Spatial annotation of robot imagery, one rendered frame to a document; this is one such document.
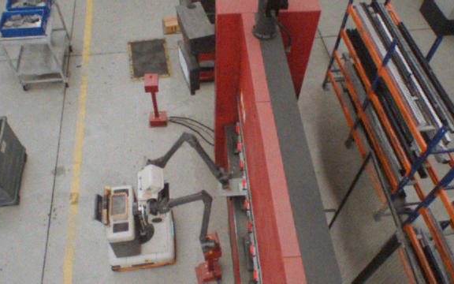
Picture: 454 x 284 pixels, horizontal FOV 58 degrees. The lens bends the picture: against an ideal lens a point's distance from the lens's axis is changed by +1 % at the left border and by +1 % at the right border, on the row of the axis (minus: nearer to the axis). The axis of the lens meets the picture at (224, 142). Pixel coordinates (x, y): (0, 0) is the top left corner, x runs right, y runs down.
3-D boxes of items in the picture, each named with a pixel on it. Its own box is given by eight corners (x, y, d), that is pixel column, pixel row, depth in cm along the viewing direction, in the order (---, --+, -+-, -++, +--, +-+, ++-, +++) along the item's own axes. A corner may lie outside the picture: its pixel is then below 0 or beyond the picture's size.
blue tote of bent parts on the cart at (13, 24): (8, 23, 535) (2, 11, 521) (47, 20, 540) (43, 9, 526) (3, 41, 514) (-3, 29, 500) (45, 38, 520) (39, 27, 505)
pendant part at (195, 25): (180, 70, 454) (174, 5, 386) (201, 66, 459) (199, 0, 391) (192, 102, 426) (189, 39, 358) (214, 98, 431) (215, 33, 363)
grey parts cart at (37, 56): (30, 50, 627) (5, -5, 550) (74, 46, 634) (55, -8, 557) (22, 92, 575) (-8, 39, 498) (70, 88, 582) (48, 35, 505)
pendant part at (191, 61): (179, 66, 438) (176, 40, 409) (190, 64, 441) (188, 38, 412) (190, 95, 413) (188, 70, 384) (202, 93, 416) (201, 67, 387)
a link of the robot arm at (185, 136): (185, 127, 350) (182, 132, 341) (198, 136, 352) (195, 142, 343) (158, 159, 371) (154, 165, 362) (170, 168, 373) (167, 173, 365)
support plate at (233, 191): (217, 180, 385) (217, 179, 384) (245, 178, 386) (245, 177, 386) (219, 196, 374) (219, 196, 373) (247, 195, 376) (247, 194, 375)
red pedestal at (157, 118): (149, 116, 556) (140, 72, 489) (167, 115, 558) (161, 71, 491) (148, 127, 544) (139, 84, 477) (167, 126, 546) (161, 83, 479)
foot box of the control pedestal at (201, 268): (194, 267, 435) (194, 263, 425) (217, 261, 439) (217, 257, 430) (199, 285, 424) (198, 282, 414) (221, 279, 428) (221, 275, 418)
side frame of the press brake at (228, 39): (213, 151, 524) (214, -6, 338) (278, 148, 530) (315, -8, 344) (214, 168, 509) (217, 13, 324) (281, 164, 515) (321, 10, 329)
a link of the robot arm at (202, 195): (207, 186, 330) (204, 193, 321) (214, 199, 334) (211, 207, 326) (161, 198, 345) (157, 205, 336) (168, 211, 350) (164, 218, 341)
